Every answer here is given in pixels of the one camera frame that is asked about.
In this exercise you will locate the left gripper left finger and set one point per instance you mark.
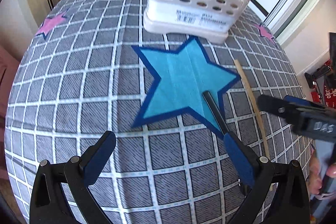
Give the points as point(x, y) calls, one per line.
point(96, 156)

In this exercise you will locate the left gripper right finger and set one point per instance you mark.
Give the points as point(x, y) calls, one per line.
point(243, 158)

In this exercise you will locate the long bamboo chopstick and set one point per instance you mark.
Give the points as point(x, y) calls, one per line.
point(256, 110)

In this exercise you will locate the black chopstick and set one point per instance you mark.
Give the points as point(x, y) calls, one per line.
point(216, 112)

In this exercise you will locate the right hand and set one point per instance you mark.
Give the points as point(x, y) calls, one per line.
point(314, 184)

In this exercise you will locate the grey checkered star tablecloth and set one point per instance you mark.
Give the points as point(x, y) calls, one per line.
point(84, 78)

